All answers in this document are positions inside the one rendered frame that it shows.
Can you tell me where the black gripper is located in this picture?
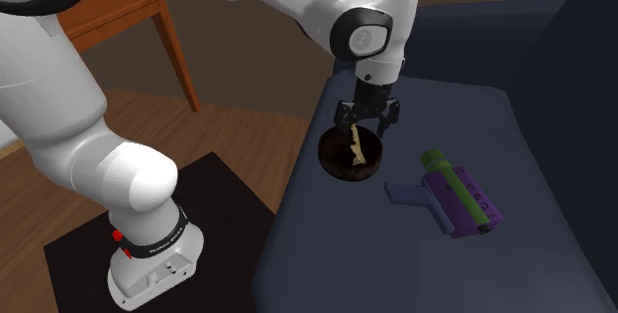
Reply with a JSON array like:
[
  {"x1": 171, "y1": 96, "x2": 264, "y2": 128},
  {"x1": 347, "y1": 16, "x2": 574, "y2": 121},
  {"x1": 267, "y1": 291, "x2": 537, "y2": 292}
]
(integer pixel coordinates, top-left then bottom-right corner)
[{"x1": 335, "y1": 78, "x2": 401, "y2": 139}]

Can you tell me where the dark brown round bowl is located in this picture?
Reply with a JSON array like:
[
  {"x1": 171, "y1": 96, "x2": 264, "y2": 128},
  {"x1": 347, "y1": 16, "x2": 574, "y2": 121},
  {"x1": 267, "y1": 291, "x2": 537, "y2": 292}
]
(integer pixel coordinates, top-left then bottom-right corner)
[{"x1": 317, "y1": 125, "x2": 384, "y2": 182}]

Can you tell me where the purple and green toy gun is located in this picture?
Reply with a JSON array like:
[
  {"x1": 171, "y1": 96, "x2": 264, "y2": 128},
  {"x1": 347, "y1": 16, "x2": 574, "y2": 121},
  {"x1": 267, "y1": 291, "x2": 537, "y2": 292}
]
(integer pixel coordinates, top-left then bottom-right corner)
[{"x1": 383, "y1": 149, "x2": 505, "y2": 240}]

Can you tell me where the dark blue sofa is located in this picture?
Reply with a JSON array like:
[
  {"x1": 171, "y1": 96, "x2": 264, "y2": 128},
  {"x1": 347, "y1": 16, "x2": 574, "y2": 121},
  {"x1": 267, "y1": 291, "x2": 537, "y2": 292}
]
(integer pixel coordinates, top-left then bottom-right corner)
[{"x1": 252, "y1": 0, "x2": 618, "y2": 313}]

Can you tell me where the brown wooden table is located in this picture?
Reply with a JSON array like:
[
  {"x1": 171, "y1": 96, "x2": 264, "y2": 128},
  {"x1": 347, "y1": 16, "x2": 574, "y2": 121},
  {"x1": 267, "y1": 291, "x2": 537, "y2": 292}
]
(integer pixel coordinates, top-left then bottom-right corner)
[{"x1": 56, "y1": 0, "x2": 202, "y2": 113}]

